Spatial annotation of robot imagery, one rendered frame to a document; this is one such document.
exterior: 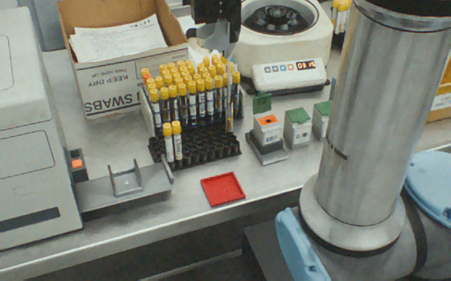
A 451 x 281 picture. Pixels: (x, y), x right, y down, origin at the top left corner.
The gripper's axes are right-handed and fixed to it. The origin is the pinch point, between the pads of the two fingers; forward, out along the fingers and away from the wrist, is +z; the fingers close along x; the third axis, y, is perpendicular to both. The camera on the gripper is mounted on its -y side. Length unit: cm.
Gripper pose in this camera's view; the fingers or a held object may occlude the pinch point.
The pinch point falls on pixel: (229, 50)
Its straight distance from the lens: 98.8
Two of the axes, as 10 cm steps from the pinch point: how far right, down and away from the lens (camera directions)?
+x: 3.5, 6.2, -7.0
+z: 0.0, 7.5, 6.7
